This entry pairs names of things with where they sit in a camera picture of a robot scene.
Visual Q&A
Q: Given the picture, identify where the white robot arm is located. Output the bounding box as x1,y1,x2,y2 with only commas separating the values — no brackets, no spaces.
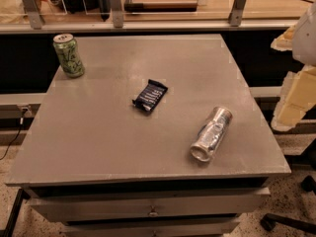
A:
271,3,316,131

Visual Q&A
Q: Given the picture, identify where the silver redbull can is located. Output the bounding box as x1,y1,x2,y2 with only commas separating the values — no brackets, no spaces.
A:
190,107,233,162

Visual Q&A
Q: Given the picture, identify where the metal railing bracket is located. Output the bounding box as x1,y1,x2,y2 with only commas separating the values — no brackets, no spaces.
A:
110,0,123,28
228,0,247,27
22,0,43,30

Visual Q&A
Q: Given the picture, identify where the grey drawer cabinet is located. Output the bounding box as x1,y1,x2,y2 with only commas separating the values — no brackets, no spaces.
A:
6,35,289,229

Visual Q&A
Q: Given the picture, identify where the lower grey drawer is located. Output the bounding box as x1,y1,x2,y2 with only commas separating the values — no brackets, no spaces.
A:
64,217,239,237

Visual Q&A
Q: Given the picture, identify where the green soda can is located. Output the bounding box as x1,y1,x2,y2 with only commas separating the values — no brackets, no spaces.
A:
53,34,85,78

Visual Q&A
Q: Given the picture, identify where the dark blue rxbar wrapper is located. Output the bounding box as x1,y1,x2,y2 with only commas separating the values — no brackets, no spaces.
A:
132,79,168,113

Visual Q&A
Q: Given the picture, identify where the grey drawer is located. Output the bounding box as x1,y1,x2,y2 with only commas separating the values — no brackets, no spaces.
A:
64,217,239,237
30,188,270,222

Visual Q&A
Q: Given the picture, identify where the metal railing bracket middle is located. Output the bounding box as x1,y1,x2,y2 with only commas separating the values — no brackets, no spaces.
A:
110,0,123,28

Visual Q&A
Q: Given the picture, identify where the black office chair base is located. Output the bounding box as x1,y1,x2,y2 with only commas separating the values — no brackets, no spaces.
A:
260,141,316,235

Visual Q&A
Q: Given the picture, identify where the metal railing bracket right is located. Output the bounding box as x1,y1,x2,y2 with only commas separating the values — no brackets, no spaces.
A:
228,0,247,27

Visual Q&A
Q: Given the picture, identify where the upper grey drawer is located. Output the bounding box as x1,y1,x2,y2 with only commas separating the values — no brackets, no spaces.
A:
30,188,270,222

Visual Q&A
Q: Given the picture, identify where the black cable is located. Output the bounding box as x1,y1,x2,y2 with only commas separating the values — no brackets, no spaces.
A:
0,106,31,161

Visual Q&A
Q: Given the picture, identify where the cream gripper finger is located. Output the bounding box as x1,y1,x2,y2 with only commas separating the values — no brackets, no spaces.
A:
271,26,295,51
271,65,316,131

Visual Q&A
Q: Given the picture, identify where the metal railing bracket left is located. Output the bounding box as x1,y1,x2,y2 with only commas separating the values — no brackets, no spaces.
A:
22,0,43,30

